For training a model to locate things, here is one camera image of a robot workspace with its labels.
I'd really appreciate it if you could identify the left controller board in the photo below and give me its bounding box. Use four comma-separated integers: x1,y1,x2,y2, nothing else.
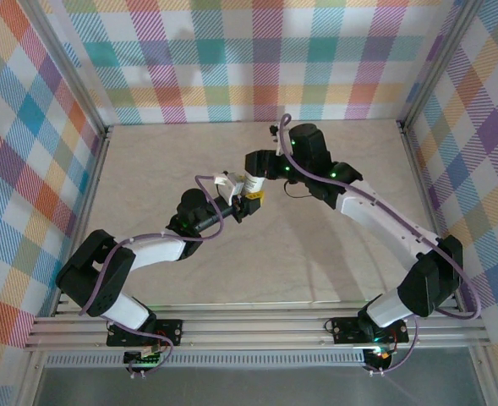
123,344,165,368

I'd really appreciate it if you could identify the aluminium frame post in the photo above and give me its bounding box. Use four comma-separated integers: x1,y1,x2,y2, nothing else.
18,0,110,140
396,0,489,134

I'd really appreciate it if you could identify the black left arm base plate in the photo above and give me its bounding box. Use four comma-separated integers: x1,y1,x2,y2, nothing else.
106,319,185,348

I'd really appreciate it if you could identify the aluminium right frame post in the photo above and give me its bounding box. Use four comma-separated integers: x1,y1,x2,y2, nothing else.
396,0,489,134

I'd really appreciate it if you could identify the aluminium left frame post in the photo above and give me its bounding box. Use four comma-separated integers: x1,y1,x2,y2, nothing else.
18,0,110,140

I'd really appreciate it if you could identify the slotted grey cable duct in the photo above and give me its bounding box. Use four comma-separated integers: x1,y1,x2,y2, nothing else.
45,354,367,368

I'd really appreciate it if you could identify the aluminium front frame rail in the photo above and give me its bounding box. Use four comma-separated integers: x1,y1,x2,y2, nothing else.
23,300,493,352

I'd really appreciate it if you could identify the controller board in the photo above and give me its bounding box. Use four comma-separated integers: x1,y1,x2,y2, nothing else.
364,345,396,370
123,344,165,368

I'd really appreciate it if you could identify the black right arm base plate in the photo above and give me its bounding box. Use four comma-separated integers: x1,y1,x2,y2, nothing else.
330,316,410,344

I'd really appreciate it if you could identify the aluminium right side rail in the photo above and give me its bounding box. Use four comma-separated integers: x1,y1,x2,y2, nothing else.
398,120,463,312

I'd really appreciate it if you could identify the right controller board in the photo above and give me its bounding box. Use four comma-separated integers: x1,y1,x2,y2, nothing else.
364,345,396,370

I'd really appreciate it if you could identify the aluminium left side rail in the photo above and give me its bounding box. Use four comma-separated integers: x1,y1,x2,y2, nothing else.
52,126,114,316

